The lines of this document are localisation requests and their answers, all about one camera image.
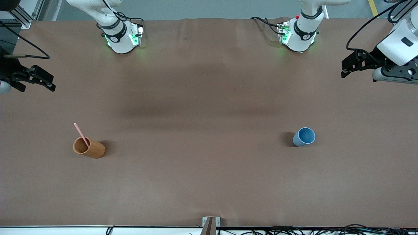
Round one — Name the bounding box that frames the grey bracket with post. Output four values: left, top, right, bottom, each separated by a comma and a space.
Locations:
200, 216, 221, 235

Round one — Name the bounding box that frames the black cable bundle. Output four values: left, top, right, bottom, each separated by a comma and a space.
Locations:
216, 224, 418, 235

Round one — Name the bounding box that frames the aluminium frame profile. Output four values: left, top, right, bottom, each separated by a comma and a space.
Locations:
9, 0, 45, 29

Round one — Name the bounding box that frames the black base cable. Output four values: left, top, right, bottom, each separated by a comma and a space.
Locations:
250, 16, 283, 35
96, 0, 145, 36

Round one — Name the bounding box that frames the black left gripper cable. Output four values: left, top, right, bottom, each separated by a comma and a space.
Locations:
346, 0, 409, 62

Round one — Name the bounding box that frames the pink chopstick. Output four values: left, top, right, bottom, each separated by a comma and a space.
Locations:
73, 122, 90, 148

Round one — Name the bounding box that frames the grey base connector box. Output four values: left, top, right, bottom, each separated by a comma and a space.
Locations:
277, 22, 291, 45
130, 24, 144, 47

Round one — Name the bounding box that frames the black right base cable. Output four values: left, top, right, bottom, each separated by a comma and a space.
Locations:
96, 0, 145, 36

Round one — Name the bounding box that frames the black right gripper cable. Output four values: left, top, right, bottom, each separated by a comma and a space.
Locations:
0, 21, 50, 60

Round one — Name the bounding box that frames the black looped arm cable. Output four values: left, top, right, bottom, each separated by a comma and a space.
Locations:
387, 0, 418, 25

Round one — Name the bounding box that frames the brown cylindrical cup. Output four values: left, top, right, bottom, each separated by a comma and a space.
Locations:
72, 136, 106, 159

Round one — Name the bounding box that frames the blue cup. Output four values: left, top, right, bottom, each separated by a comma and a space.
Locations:
292, 127, 316, 147

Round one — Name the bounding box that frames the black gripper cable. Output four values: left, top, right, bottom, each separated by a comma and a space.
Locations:
346, 0, 409, 62
0, 21, 50, 60

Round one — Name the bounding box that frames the black left base cable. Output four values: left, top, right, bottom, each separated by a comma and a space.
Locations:
250, 16, 283, 35

